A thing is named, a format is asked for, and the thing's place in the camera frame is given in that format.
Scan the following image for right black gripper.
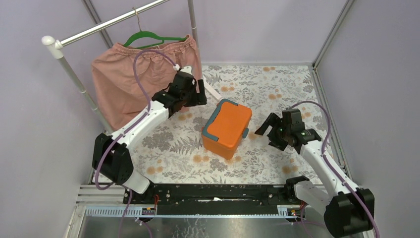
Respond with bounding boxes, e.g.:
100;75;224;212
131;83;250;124
254;113;291;151

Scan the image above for orange plastic medicine box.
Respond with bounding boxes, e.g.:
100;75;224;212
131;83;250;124
202;99;252;160

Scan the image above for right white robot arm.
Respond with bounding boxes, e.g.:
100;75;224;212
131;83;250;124
256;109;375;238

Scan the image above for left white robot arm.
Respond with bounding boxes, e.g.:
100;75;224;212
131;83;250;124
92;66;207;204

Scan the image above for white rectangular box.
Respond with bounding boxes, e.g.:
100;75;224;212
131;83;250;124
204;81;222;102

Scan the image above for floral table mat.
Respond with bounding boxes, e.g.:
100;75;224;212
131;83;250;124
130;65;327;185

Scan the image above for pink fabric shorts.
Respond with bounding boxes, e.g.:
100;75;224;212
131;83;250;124
91;35;202;130

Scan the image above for green clothes hanger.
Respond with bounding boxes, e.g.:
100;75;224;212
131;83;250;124
123;8;187;49

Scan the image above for silver clothes rack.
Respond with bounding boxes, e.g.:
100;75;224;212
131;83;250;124
41;0;201;135

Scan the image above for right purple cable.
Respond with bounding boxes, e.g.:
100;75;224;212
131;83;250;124
290;101;381;238

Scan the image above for purple cable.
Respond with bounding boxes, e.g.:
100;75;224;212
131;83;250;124
290;101;381;238
94;49;181;238

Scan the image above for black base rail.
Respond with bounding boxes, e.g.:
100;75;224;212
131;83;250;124
123;176;309;216

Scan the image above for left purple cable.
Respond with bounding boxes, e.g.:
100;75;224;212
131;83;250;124
94;49;181;238

